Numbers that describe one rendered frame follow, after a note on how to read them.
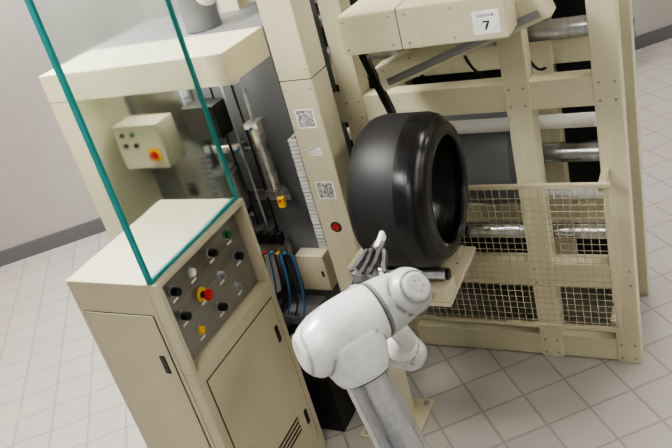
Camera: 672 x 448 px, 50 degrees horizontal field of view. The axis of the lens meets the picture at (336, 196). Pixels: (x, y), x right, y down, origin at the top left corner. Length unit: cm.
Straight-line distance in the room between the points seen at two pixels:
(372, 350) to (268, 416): 147
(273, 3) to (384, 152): 61
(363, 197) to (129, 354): 97
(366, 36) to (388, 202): 63
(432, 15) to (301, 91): 51
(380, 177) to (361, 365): 101
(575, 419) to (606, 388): 22
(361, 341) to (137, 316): 115
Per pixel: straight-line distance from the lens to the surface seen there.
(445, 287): 264
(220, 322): 271
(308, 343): 150
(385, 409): 157
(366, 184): 243
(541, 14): 263
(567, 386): 347
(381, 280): 156
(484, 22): 253
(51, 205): 614
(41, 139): 596
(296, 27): 247
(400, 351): 207
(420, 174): 239
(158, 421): 286
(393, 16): 261
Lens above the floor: 237
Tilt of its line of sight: 26 degrees down
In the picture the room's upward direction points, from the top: 15 degrees counter-clockwise
